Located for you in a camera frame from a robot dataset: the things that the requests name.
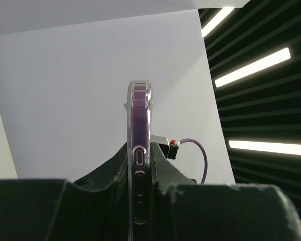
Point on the ceiling light strip upper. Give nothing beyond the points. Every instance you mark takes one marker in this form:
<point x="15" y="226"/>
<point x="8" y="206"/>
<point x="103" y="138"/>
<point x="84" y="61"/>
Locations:
<point x="216" y="20"/>

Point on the ceiling light strip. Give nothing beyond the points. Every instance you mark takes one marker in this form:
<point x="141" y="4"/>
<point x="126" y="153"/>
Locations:
<point x="216" y="20"/>
<point x="259" y="65"/>
<point x="283" y="148"/>

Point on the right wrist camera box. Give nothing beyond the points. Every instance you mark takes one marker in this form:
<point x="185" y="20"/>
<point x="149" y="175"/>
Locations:
<point x="168" y="147"/>

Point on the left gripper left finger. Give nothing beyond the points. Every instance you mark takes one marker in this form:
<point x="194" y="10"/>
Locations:
<point x="94" y="207"/>

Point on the ceiling light strip middle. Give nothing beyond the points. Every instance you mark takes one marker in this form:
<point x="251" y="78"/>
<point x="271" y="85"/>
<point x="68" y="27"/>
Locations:
<point x="259" y="65"/>

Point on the ceiling light strip lower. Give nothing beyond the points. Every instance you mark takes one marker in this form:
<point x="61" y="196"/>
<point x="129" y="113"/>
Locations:
<point x="283" y="148"/>

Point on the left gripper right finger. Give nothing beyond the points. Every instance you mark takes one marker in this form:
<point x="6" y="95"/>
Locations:
<point x="184" y="210"/>

